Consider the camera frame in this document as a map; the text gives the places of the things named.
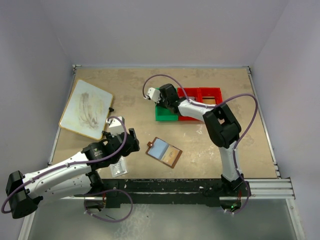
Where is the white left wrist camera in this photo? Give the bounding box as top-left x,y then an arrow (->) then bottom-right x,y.
106,116 -> 125,137

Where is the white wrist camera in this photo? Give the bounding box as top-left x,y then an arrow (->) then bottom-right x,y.
106,116 -> 125,137
143,87 -> 161,104

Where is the green plastic bin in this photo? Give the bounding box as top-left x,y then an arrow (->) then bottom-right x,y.
155,105 -> 179,122

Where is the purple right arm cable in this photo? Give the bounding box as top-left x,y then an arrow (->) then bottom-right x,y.
142,73 -> 259,181

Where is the red bin right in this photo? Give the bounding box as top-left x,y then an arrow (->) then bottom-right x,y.
199,87 -> 223,105

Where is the metal corner bracket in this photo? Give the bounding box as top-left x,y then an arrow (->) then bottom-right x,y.
72,64 -> 82,75

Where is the gold VIP credit card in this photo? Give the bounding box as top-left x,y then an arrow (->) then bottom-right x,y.
161,145 -> 180,166

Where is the white board yellow rim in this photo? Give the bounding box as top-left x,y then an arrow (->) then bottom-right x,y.
59,79 -> 113,140

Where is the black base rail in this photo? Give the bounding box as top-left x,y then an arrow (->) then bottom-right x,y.
86,172 -> 251,211

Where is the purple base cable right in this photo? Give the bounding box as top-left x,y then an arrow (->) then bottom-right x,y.
223,179 -> 251,216

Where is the brown leather card holder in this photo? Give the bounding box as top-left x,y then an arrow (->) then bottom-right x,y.
145,137 -> 183,169

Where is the gold card in bin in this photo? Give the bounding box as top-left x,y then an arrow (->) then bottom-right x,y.
202,97 -> 216,105

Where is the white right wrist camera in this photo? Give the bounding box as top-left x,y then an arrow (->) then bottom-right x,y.
143,87 -> 161,104

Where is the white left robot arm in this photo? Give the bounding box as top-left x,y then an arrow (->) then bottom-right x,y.
4,128 -> 140,219

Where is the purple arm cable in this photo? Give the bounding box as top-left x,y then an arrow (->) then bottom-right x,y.
0,115 -> 127,215
142,73 -> 259,181

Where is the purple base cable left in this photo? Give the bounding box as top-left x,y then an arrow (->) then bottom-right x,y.
83,185 -> 133,222

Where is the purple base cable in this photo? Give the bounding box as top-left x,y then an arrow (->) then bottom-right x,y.
83,185 -> 133,222
223,179 -> 251,216

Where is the clear plastic packet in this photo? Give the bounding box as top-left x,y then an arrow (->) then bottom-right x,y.
109,156 -> 129,178

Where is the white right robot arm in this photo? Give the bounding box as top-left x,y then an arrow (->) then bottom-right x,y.
148,83 -> 243,196

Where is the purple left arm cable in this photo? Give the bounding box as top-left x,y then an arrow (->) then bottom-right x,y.
0,115 -> 127,215

